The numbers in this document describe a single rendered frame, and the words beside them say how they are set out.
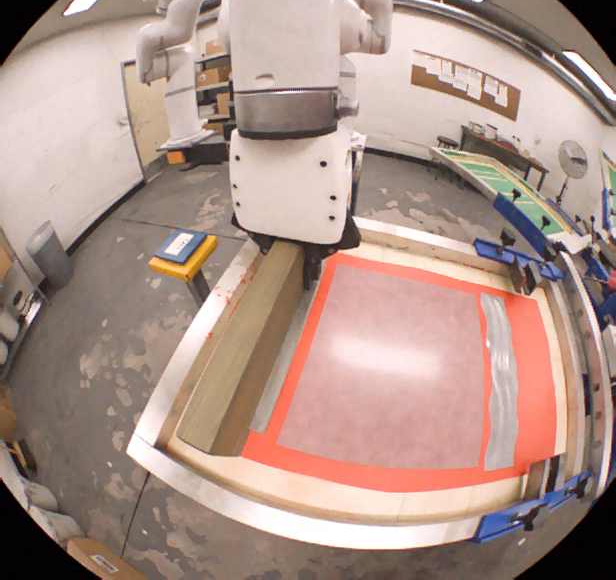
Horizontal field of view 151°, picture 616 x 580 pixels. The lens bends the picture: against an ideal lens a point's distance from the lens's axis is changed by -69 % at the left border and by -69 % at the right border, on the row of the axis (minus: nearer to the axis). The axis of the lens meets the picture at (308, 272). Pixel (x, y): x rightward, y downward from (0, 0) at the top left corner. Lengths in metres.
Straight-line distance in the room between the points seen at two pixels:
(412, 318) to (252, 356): 0.32
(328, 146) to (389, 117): 3.86
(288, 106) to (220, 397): 0.18
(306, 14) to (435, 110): 3.93
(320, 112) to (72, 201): 3.43
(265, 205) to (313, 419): 0.27
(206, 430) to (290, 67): 0.22
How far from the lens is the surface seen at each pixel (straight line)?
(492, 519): 0.41
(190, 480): 0.34
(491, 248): 0.63
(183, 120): 0.76
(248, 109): 0.17
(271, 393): 0.23
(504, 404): 0.46
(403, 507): 0.37
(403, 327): 0.42
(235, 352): 0.17
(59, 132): 3.48
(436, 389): 0.40
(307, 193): 0.19
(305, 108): 0.16
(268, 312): 0.19
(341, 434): 0.34
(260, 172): 0.19
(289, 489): 0.34
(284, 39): 0.16
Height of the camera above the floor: 1.29
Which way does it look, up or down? 46 degrees down
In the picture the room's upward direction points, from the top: straight up
